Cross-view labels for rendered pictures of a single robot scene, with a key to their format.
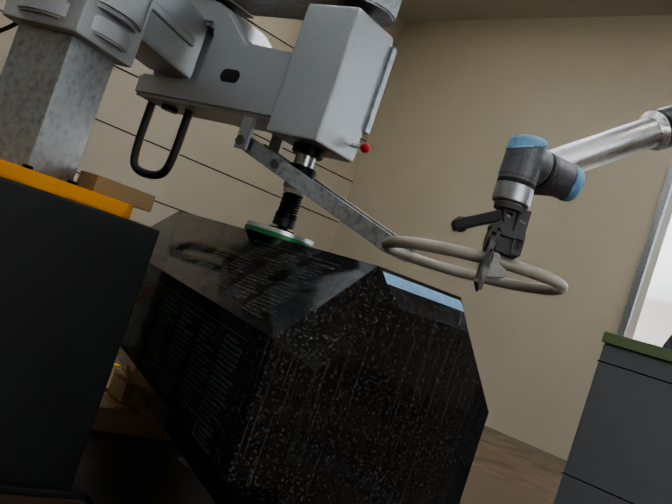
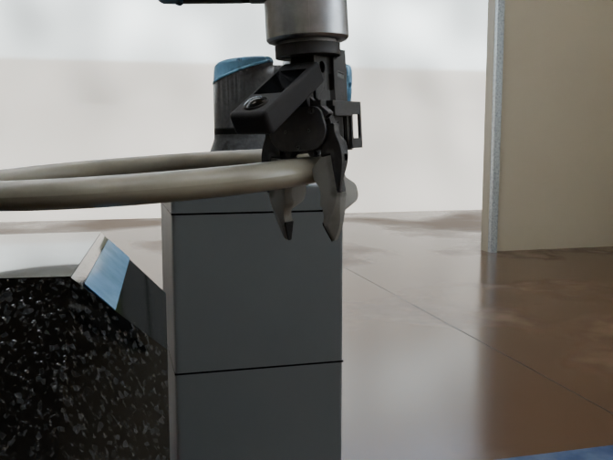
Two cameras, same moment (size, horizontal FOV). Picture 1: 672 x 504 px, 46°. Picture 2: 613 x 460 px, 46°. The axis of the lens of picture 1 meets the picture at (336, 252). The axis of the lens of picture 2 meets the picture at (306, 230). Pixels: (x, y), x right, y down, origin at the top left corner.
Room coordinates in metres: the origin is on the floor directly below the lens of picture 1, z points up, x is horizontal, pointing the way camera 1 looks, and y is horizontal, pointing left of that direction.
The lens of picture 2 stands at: (1.45, 0.35, 0.95)
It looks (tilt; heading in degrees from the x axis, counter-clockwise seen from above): 7 degrees down; 299
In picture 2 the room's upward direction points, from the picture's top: straight up
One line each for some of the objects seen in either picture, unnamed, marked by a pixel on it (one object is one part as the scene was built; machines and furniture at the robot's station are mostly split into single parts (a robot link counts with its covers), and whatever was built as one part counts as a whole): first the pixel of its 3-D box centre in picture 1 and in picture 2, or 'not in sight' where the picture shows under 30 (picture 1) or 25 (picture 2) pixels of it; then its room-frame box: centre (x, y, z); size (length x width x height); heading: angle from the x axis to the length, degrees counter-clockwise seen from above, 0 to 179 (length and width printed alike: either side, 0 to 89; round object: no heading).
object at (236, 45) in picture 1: (239, 80); not in sight; (2.67, 0.49, 1.31); 0.74 x 0.23 x 0.49; 55
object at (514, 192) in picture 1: (511, 196); (304, 25); (1.85, -0.35, 1.08); 0.10 x 0.09 x 0.05; 176
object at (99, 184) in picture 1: (116, 191); not in sight; (2.30, 0.66, 0.81); 0.20 x 0.10 x 0.05; 137
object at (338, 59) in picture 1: (309, 84); not in sight; (2.48, 0.25, 1.32); 0.36 x 0.22 x 0.45; 55
